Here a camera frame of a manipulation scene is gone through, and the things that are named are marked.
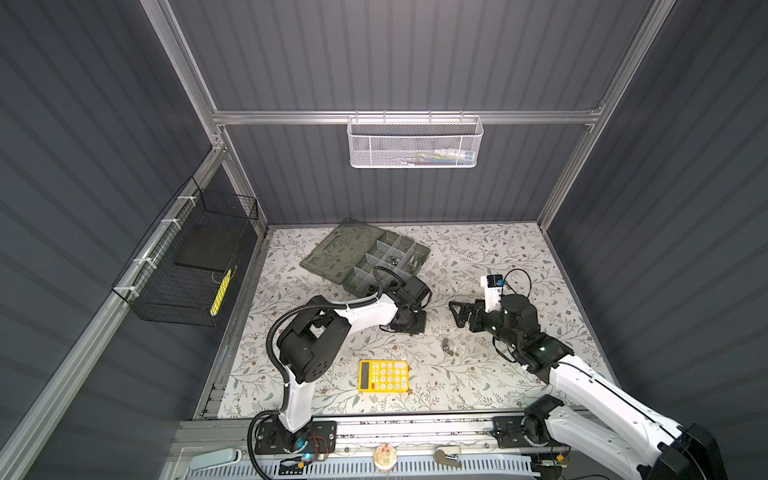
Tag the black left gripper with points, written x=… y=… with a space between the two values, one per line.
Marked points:
x=420 y=326

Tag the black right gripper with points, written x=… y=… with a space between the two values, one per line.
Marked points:
x=478 y=310

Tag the green transparent organizer box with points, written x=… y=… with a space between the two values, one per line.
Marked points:
x=354 y=254

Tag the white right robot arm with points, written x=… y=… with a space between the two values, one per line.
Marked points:
x=585 y=411

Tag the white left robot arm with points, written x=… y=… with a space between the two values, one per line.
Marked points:
x=304 y=342

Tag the yellow calculator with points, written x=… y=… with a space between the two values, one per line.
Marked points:
x=383 y=376

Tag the round wooden object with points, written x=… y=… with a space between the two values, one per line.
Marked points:
x=385 y=457

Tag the light blue flat device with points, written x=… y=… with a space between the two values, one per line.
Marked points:
x=215 y=459

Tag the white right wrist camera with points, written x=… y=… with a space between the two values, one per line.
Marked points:
x=493 y=288

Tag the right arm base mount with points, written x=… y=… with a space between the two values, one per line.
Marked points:
x=511 y=431

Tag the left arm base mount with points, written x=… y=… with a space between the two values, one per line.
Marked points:
x=317 y=437

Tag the white wire wall basket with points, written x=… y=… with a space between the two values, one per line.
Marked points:
x=426 y=142

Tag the black wire wall basket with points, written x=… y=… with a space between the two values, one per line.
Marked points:
x=174 y=277

